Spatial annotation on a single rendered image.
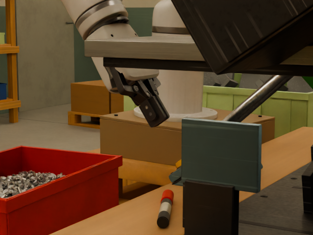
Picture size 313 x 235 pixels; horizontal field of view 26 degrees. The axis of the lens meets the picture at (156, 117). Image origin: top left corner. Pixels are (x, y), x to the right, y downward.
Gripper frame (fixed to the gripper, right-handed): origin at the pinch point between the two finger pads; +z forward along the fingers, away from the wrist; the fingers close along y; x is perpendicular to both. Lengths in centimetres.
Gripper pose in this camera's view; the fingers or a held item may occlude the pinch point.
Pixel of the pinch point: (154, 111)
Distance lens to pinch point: 106.4
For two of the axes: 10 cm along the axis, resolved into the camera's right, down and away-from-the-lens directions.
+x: 7.0, -5.0, -5.0
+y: -5.2, 1.3, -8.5
